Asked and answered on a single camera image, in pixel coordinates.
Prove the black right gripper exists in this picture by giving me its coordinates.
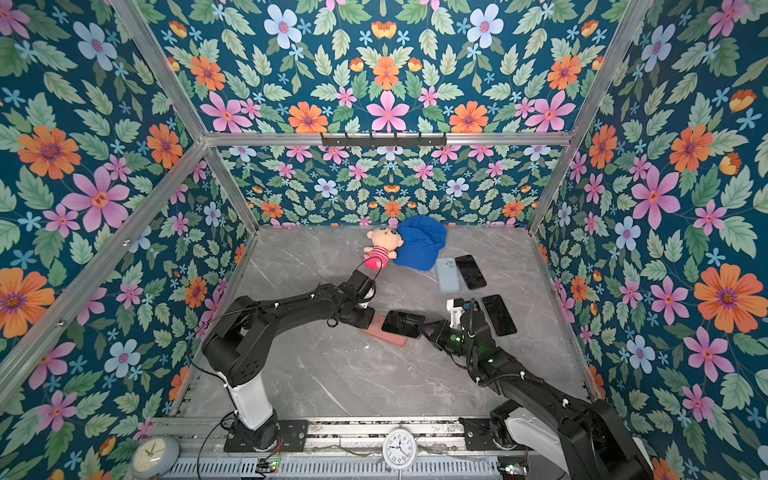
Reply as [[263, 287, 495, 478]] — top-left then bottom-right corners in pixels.
[[417, 321, 479, 365]]

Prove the pink phone case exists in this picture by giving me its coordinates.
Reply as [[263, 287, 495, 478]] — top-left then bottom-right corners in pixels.
[[362, 315, 408, 348]]

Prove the purple-edged smartphone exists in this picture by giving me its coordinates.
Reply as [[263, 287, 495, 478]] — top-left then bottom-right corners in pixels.
[[381, 310, 426, 339]]

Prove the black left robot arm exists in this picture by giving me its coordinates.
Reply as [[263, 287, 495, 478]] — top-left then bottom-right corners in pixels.
[[202, 270, 375, 453]]

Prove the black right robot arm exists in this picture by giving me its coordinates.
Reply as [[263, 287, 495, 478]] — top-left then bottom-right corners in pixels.
[[420, 318, 653, 479]]

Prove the light blue phone case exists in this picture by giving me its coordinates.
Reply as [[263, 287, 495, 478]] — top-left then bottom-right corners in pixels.
[[435, 258, 461, 293]]

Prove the silver-edged black smartphone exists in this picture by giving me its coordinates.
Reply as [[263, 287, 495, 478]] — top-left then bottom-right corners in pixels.
[[482, 294, 517, 337]]

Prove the blue-edged smartphone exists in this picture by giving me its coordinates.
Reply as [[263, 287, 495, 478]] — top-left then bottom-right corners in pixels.
[[455, 255, 487, 290]]

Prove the pink plush pig toy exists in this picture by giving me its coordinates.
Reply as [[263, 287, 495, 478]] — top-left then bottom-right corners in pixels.
[[364, 227, 404, 271]]

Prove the blue baseball cap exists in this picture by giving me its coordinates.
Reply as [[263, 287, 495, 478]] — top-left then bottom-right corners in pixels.
[[394, 216, 447, 271]]

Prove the white round clock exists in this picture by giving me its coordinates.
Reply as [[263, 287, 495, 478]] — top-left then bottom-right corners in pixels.
[[382, 427, 419, 471]]

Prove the beige round clock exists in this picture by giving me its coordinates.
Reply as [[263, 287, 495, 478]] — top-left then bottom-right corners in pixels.
[[130, 436, 180, 479]]

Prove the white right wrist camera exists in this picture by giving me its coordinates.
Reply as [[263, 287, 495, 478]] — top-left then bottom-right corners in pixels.
[[446, 299, 473, 330]]

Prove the black hook rail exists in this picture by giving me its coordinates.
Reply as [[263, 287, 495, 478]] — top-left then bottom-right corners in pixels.
[[320, 133, 448, 148]]

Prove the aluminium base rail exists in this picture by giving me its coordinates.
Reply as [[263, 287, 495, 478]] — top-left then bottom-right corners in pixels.
[[151, 416, 524, 456]]

